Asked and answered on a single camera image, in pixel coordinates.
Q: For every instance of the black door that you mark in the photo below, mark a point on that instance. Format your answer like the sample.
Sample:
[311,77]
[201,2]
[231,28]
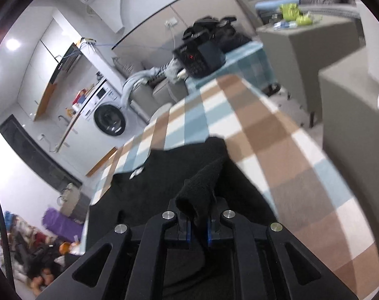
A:
[30,150]

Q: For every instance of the purple bag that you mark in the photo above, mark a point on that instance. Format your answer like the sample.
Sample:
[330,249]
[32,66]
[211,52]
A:
[58,222]

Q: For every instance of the orange bowl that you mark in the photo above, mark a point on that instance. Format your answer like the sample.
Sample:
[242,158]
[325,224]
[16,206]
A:
[65,247]

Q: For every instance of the white round stool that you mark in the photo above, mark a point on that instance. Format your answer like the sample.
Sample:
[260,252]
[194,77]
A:
[159,112]

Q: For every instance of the black jacket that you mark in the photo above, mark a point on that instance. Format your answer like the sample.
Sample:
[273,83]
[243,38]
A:
[233,37]

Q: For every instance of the large grey cabinet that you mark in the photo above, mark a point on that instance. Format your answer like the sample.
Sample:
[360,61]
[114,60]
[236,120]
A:
[349,115]

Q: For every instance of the light grey blanket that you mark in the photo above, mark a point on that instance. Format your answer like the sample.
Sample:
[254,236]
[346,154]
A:
[133,82]

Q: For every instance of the woven laundry basket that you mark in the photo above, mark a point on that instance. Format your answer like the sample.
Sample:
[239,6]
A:
[72,203]

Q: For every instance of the black electric pressure cooker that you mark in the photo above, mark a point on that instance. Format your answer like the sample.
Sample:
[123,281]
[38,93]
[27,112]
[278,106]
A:
[205,56]

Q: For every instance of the red box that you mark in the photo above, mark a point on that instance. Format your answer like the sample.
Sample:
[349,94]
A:
[80,97]

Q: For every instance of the steel range hood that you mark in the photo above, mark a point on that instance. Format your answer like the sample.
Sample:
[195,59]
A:
[63,64]

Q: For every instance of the black t-shirt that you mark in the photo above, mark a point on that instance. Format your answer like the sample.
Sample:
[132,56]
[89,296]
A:
[164,175]

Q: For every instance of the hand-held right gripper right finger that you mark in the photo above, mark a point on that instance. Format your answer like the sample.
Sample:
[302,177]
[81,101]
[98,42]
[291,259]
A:
[209,236]

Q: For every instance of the white router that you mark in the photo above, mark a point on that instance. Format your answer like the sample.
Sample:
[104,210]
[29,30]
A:
[88,40]

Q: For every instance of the yellow bottle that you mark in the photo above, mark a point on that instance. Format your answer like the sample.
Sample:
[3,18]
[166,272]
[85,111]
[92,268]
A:
[69,111]

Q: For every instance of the small grey bedside cabinet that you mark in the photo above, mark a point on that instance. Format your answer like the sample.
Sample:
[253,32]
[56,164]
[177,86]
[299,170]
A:
[302,53]

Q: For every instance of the white kitchen base cabinets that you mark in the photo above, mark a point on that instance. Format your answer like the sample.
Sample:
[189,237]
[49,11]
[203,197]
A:
[83,150]

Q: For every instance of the houndstooth cushion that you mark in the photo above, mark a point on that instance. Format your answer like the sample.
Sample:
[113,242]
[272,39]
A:
[159,71]

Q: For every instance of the light blue pillow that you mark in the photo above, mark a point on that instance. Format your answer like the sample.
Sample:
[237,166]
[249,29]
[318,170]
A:
[270,4]

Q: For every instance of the white washing machine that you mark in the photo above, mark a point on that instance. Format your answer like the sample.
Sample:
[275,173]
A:
[109,120]

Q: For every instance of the white crumpled clothes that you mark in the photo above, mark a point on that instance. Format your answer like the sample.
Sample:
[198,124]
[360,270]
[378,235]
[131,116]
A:
[174,68]

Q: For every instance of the white wall socket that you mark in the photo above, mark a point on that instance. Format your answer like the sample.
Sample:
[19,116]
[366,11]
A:
[171,22]

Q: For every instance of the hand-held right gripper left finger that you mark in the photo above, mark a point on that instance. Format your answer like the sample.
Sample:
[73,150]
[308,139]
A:
[188,234]

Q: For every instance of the white wall cabinets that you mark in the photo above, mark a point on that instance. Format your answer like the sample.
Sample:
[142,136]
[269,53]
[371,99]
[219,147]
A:
[36,78]

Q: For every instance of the teal checkered small tablecloth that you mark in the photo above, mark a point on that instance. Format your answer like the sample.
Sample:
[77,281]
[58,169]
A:
[249,65]

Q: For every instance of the grey sofa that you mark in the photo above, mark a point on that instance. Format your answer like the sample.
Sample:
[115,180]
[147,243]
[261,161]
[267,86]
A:
[145,93]

